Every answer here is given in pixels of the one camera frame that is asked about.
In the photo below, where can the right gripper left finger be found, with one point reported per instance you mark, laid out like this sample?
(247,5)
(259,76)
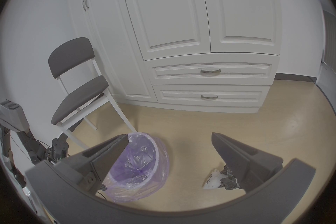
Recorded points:
(105,157)

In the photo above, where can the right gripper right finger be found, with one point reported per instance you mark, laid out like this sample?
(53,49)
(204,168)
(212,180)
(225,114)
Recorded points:
(236,157)

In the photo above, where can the black plastic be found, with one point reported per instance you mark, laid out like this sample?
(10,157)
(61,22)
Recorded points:
(228,182)

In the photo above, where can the purple plastic bag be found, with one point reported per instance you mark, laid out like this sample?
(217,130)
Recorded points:
(136,162)

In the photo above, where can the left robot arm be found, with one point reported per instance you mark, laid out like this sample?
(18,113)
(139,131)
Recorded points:
(15,115)

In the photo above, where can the white trash bin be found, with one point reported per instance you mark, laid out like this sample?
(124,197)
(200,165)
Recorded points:
(157,157)

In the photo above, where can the white chair dark grey seat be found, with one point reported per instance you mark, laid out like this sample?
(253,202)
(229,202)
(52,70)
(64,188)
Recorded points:
(78,102)

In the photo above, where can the white wardrobe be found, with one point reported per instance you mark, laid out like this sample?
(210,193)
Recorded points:
(170,7)

